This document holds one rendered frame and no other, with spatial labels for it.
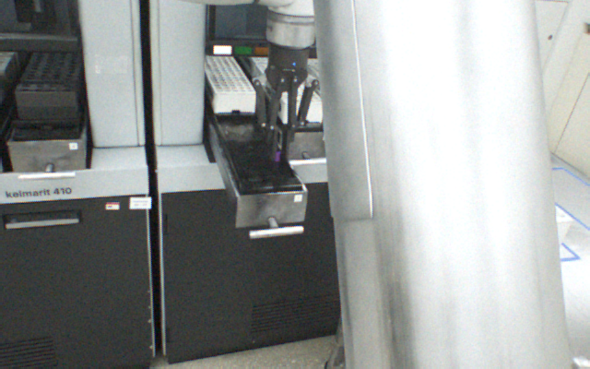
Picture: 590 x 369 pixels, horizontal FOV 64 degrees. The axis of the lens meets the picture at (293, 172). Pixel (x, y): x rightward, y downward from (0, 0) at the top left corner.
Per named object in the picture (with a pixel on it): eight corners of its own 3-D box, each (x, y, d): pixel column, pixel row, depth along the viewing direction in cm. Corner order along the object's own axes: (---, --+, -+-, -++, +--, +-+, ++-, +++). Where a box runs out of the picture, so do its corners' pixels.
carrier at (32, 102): (79, 114, 102) (76, 88, 100) (79, 118, 101) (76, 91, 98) (19, 115, 99) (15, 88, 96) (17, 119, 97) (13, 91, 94)
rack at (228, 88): (197, 76, 137) (197, 55, 134) (231, 77, 141) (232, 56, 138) (214, 117, 113) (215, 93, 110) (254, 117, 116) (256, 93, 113)
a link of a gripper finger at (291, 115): (285, 71, 91) (292, 70, 92) (286, 123, 97) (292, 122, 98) (291, 77, 88) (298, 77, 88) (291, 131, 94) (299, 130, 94)
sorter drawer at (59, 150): (51, 65, 150) (47, 37, 146) (98, 66, 155) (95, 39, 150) (8, 185, 91) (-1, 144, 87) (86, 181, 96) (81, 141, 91)
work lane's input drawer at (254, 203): (189, 93, 143) (189, 65, 139) (234, 93, 147) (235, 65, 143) (239, 244, 84) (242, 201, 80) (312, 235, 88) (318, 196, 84)
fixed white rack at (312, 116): (253, 84, 137) (255, 64, 134) (287, 84, 140) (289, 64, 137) (283, 128, 113) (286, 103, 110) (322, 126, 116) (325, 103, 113)
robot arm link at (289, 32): (261, 5, 86) (259, 37, 89) (275, 16, 79) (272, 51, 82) (308, 6, 89) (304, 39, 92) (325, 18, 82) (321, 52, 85)
